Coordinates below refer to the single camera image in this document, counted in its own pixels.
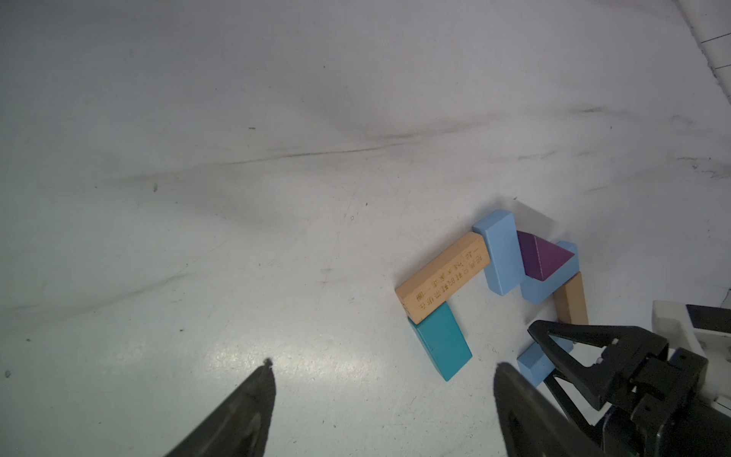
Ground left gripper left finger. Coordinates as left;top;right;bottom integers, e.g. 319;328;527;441
167;358;276;457

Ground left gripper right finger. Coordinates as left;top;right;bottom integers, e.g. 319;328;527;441
493;363;603;457

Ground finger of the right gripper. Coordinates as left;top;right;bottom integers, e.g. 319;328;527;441
528;320;668;411
544;373;600;440

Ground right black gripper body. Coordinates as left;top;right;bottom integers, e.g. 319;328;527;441
602;348;730;457

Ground light blue block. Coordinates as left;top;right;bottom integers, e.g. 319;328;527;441
521;241;580;305
517;342;555;387
472;209;527;296

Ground natural wood block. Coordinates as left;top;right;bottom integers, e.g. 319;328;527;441
395;232;491;325
553;272;589;325

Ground teal block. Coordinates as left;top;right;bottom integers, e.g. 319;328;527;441
409;302;472;382

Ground purple triangular block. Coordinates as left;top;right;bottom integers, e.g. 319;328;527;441
517;232;575;282

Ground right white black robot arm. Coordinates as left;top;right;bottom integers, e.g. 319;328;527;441
517;301;730;456

